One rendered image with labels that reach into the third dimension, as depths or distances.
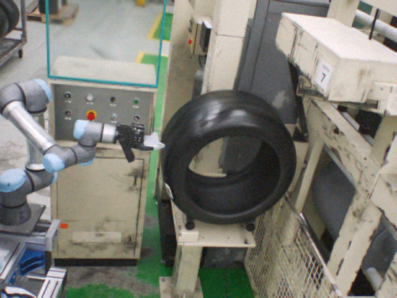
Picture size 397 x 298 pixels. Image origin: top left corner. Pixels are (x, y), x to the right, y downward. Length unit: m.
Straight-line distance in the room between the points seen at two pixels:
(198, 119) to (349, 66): 0.60
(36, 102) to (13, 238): 0.67
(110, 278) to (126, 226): 0.37
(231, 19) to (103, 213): 1.40
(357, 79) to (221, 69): 0.72
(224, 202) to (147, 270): 1.06
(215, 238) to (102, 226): 0.93
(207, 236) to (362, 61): 1.06
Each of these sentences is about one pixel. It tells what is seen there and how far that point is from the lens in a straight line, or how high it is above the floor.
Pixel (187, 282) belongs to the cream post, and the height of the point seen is 0.17.
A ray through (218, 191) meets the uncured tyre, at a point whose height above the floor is 0.93.
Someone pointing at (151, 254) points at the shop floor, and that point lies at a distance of 3.10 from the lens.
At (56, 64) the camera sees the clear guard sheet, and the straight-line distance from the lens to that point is 2.30.
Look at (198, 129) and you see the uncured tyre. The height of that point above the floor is 1.38.
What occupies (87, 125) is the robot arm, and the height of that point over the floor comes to 1.32.
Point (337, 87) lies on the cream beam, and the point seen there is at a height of 1.69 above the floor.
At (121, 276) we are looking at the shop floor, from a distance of 2.94.
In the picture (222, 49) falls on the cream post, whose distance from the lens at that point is 1.96.
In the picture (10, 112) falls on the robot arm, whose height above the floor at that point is 1.29.
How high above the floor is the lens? 2.11
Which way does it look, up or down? 29 degrees down
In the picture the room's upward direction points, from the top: 10 degrees clockwise
